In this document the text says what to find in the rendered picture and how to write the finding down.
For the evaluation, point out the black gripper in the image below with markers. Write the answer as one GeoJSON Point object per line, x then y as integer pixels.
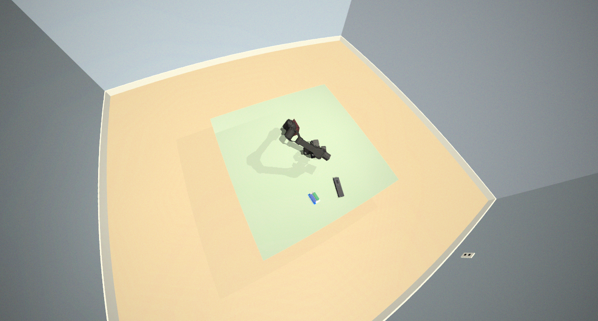
{"type": "Point", "coordinates": [307, 152]}

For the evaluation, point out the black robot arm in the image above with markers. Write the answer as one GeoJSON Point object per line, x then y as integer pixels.
{"type": "Point", "coordinates": [313, 146]}

